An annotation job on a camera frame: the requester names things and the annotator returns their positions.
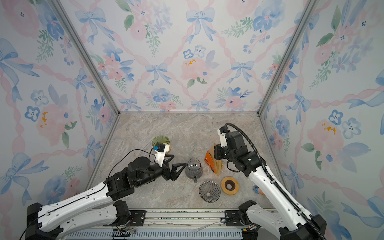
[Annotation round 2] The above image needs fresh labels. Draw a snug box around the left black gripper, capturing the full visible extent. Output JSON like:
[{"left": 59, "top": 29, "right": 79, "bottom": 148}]
[{"left": 135, "top": 154, "right": 186, "bottom": 190}]

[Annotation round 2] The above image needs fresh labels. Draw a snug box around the green glass dripper cone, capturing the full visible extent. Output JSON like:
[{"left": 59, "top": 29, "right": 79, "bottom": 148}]
[{"left": 152, "top": 135, "right": 171, "bottom": 151}]

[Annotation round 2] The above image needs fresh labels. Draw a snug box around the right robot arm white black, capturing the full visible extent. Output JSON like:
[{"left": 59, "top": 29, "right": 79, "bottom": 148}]
[{"left": 215, "top": 127, "right": 327, "bottom": 240}]

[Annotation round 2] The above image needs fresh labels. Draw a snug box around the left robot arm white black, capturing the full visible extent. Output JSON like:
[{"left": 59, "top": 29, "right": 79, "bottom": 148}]
[{"left": 22, "top": 155, "right": 187, "bottom": 240}]

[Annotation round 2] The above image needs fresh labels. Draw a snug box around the orange coffee filter pack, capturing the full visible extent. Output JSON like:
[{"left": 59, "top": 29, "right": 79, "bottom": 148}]
[{"left": 205, "top": 144, "right": 223, "bottom": 176}]

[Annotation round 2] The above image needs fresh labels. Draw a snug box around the grey glass dripper cone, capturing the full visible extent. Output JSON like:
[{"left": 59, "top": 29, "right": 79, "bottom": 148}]
[{"left": 199, "top": 180, "right": 221, "bottom": 203}]

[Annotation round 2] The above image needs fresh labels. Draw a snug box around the grey glass carafe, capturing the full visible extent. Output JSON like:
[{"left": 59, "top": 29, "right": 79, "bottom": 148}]
[{"left": 186, "top": 157, "right": 203, "bottom": 183}]

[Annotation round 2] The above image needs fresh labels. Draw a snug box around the small colourful doll toy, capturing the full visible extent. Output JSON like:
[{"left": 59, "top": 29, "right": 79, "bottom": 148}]
[{"left": 253, "top": 186, "right": 265, "bottom": 196}]

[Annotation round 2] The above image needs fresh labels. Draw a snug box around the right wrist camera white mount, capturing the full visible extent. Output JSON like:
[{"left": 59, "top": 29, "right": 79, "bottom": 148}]
[{"left": 218, "top": 127, "right": 227, "bottom": 148}]

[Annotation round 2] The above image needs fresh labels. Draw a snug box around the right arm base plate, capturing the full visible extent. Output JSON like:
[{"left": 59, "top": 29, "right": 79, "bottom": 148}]
[{"left": 223, "top": 210, "right": 250, "bottom": 227}]

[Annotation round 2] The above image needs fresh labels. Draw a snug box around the aluminium mounting rail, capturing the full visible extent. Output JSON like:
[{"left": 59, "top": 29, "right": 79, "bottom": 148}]
[{"left": 58, "top": 209, "right": 278, "bottom": 240}]

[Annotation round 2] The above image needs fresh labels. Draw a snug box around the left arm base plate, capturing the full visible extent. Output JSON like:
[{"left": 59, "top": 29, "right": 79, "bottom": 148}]
[{"left": 104, "top": 210, "right": 147, "bottom": 227}]

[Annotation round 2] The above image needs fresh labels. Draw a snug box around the black corrugated cable conduit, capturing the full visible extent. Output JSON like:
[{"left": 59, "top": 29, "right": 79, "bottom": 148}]
[{"left": 224, "top": 122, "right": 328, "bottom": 240}]

